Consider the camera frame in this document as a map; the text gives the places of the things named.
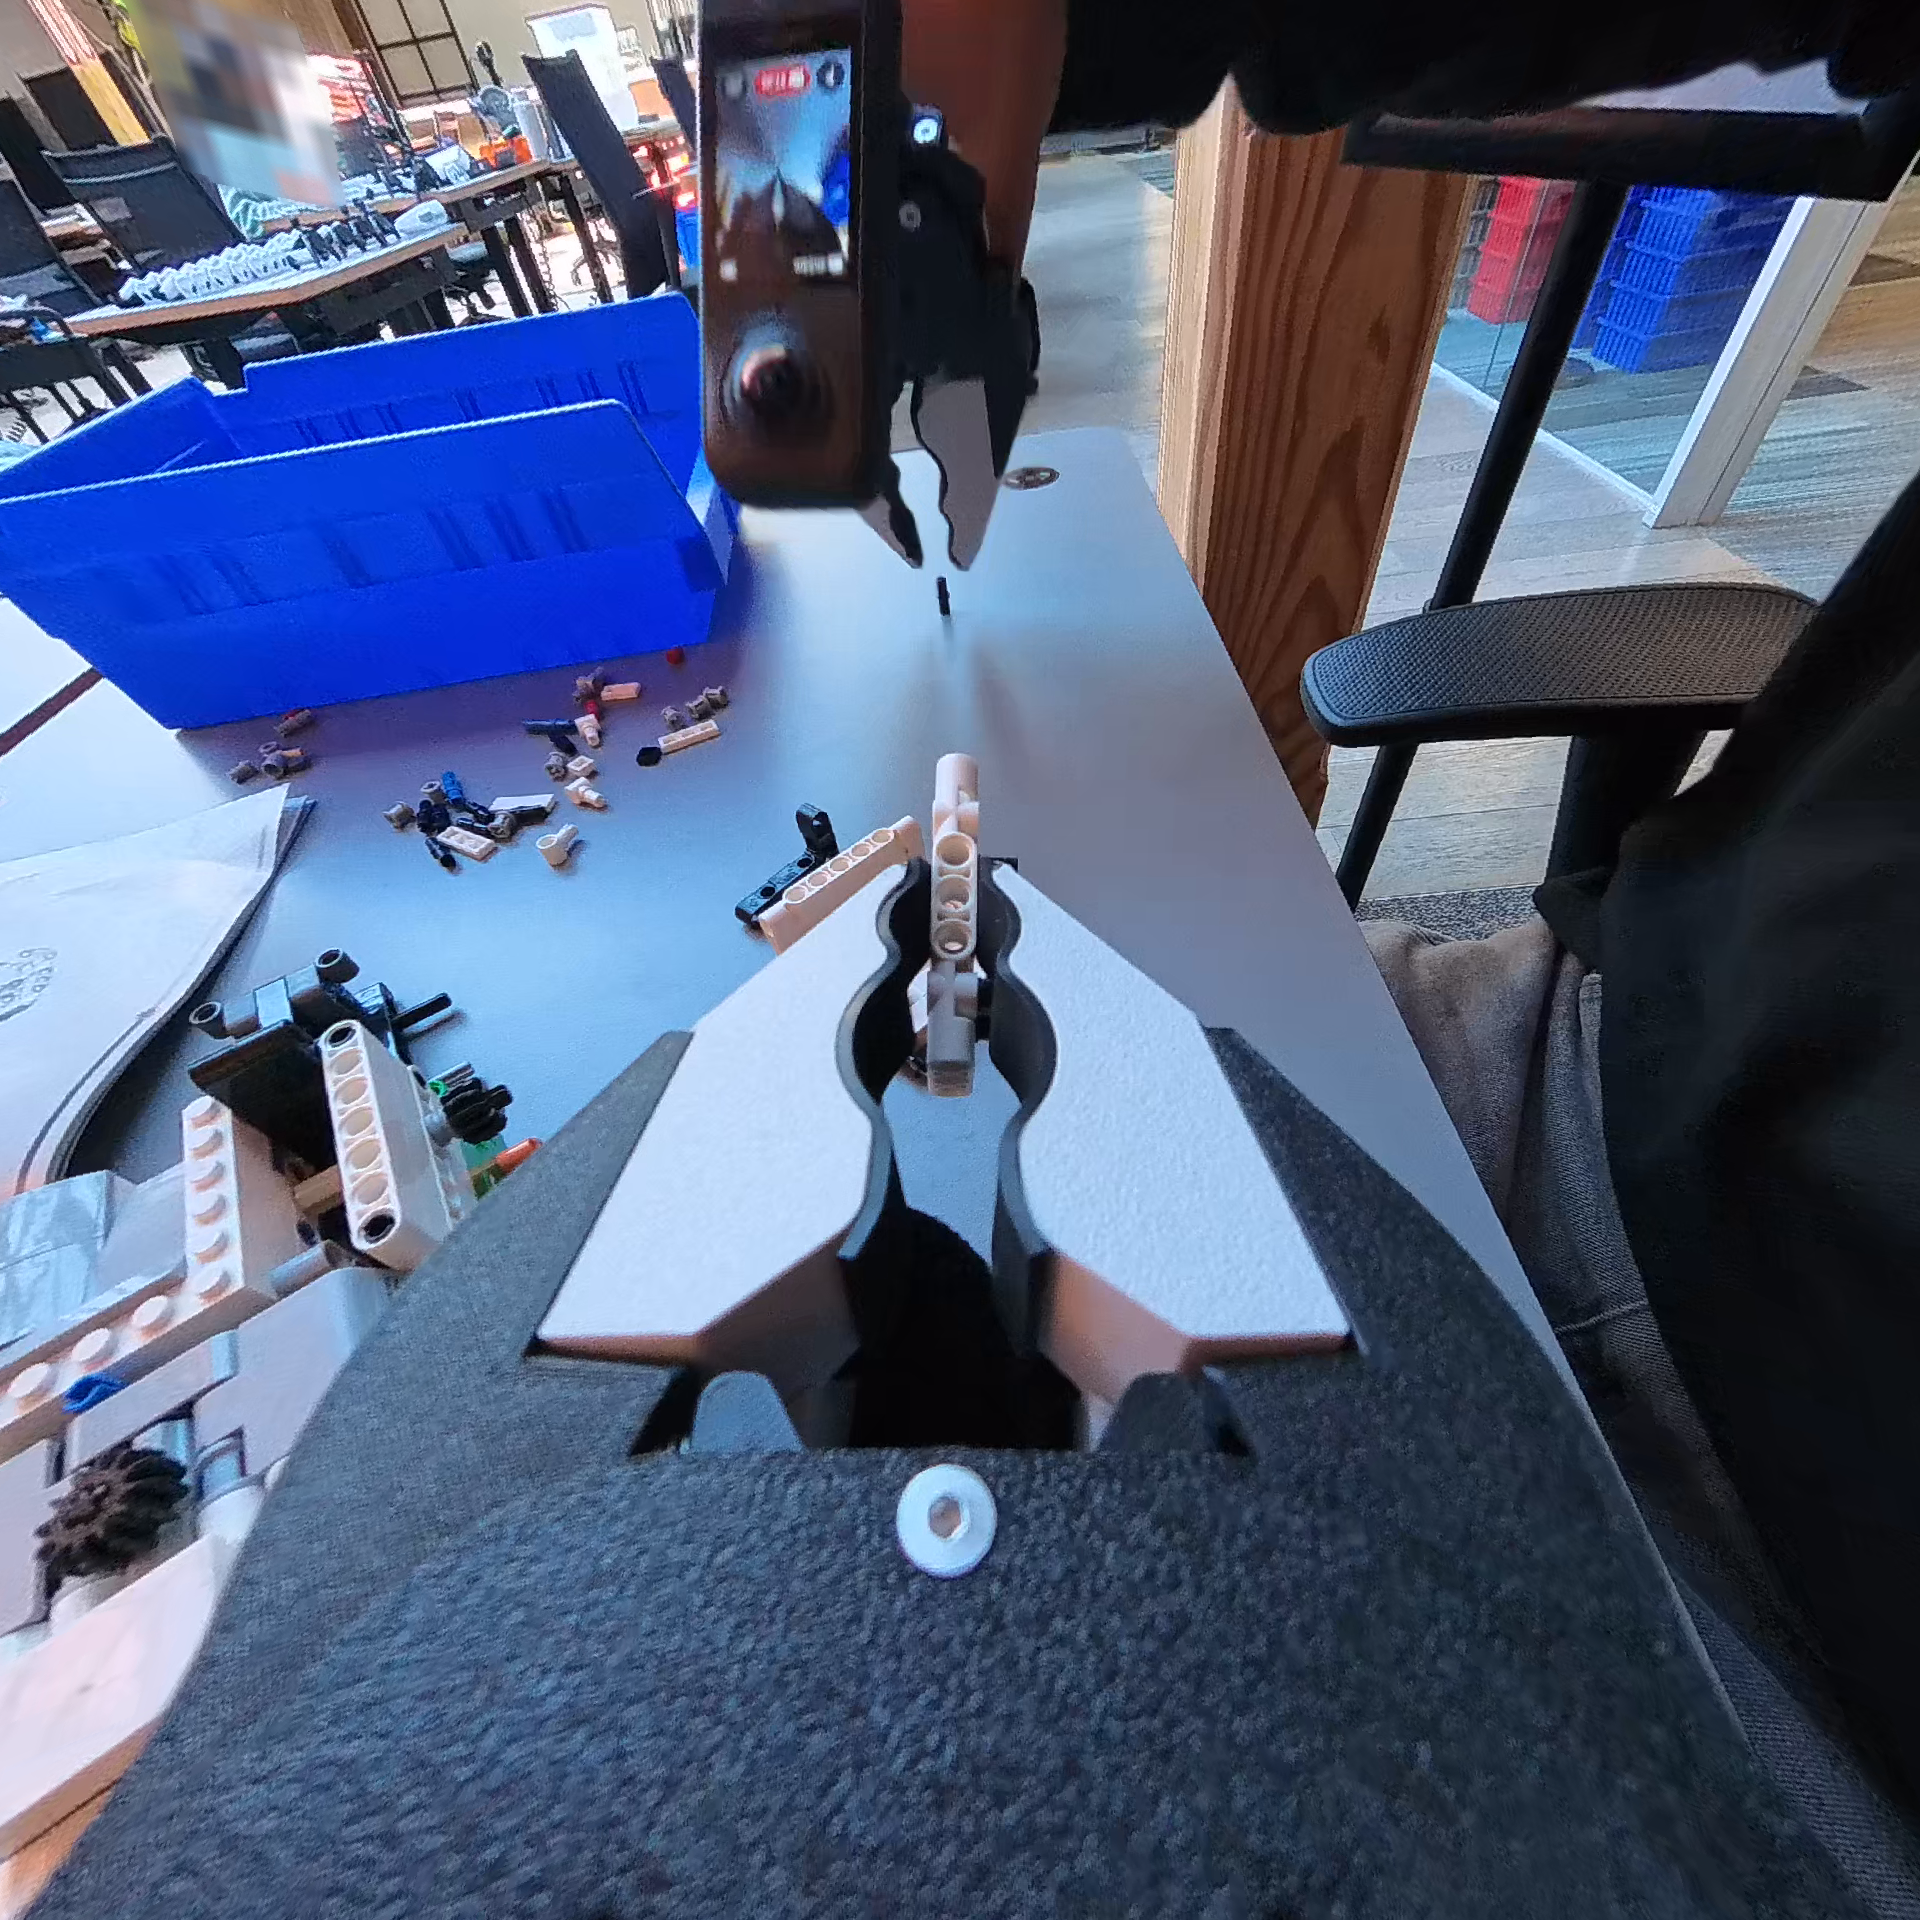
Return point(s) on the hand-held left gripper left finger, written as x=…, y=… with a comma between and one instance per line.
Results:
x=704, y=1172

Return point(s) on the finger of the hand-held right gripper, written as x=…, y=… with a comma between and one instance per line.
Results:
x=973, y=452
x=904, y=524

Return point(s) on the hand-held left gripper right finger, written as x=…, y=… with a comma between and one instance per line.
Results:
x=1171, y=1184

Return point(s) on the white lego beam assembly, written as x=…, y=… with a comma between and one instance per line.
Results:
x=953, y=915

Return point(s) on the person's right forearm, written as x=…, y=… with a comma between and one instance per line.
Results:
x=1424, y=53

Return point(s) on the white lego panel subassembly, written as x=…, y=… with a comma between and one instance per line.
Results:
x=839, y=878

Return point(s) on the pile of small lego pieces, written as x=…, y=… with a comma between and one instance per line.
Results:
x=494, y=811

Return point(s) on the white green lego truck model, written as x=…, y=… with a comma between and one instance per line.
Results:
x=225, y=1244

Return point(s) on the lego instruction booklet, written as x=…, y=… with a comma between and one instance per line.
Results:
x=120, y=961

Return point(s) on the person's right hand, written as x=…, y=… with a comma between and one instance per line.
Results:
x=998, y=105

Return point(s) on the black office chair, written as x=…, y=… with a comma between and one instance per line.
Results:
x=599, y=165
x=135, y=212

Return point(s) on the person's grey trousers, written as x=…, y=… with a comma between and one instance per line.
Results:
x=1499, y=1079

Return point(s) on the long work desk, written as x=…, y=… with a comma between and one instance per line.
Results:
x=375, y=278

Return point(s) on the blue plastic bin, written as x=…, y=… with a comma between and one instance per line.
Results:
x=375, y=556

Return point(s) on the stack of red crates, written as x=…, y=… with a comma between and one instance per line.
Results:
x=1506, y=247

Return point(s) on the black chair armrest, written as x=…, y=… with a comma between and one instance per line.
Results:
x=1545, y=652

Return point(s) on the person's black jacket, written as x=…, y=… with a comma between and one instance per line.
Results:
x=1770, y=1049

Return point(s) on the stack of blue crates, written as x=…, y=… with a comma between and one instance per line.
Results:
x=1694, y=284

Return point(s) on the wooden post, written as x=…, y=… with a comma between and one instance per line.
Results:
x=1306, y=452

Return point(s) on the white door frame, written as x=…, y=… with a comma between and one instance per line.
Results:
x=1770, y=360

